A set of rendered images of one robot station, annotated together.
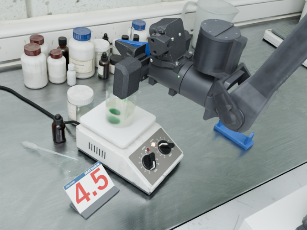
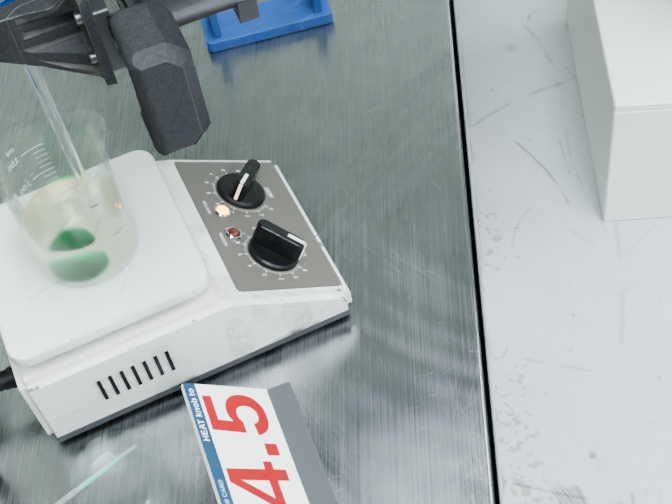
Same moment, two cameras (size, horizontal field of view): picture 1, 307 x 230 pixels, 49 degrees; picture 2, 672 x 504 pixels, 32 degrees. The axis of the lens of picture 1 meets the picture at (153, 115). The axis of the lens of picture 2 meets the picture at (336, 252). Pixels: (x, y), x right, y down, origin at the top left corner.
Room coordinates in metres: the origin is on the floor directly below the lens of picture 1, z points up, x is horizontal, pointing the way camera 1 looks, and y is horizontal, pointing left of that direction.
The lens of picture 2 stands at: (0.12, 0.27, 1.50)
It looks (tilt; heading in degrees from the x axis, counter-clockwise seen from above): 52 degrees down; 317
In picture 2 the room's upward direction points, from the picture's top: 11 degrees counter-clockwise
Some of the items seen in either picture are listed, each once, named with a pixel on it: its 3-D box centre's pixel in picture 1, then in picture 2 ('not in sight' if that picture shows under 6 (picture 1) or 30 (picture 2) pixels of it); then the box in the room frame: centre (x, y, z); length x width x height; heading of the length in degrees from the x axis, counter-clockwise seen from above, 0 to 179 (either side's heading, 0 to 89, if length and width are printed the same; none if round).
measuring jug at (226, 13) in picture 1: (206, 25); not in sight; (1.10, -0.13, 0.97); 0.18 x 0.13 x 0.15; 79
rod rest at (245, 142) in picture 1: (235, 130); (264, 7); (0.64, -0.20, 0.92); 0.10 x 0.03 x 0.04; 51
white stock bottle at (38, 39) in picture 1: (38, 54); not in sight; (0.79, 0.34, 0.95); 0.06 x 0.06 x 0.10
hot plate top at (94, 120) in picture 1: (118, 119); (85, 252); (0.54, 0.07, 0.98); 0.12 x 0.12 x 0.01; 62
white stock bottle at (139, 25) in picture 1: (137, 39); not in sight; (0.95, 0.09, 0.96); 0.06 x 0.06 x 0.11
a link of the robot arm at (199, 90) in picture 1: (207, 88); not in sight; (0.45, -0.08, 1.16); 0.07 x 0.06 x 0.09; 60
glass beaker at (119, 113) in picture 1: (122, 105); (73, 202); (0.53, 0.07, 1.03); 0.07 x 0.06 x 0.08; 85
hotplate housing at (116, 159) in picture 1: (126, 140); (145, 278); (0.53, 0.05, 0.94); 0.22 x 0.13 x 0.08; 62
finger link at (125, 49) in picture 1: (124, 53); (20, 43); (0.51, 0.07, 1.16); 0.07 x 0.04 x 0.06; 60
